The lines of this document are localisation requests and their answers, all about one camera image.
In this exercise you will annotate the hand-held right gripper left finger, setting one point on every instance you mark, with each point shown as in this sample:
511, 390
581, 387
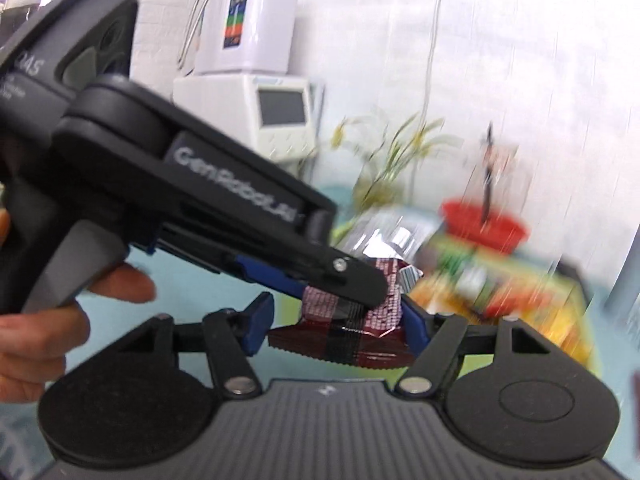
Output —
260, 320

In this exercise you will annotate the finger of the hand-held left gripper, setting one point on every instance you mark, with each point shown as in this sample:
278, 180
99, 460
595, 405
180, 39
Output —
265, 275
350, 277

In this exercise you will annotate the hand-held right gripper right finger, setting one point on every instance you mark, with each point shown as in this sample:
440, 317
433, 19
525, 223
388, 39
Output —
415, 330

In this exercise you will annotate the dark maroon snack packet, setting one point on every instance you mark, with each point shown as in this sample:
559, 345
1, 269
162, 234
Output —
350, 345

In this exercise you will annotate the pile of assorted snack bags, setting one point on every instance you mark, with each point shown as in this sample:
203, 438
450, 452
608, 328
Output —
475, 285

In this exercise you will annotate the person's left hand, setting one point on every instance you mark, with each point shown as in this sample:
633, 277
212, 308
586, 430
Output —
35, 345

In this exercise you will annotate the white appliance with screen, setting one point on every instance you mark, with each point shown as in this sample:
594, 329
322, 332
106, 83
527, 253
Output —
220, 105

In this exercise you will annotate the red plastic basin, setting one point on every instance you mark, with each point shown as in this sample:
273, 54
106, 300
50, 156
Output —
485, 227

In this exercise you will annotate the yellow-flowered green plant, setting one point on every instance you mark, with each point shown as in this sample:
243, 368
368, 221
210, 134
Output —
390, 160

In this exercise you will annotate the black stirring stick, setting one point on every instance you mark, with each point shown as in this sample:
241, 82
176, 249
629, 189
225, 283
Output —
490, 175

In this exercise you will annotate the white water purifier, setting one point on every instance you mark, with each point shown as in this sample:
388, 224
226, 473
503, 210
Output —
250, 20

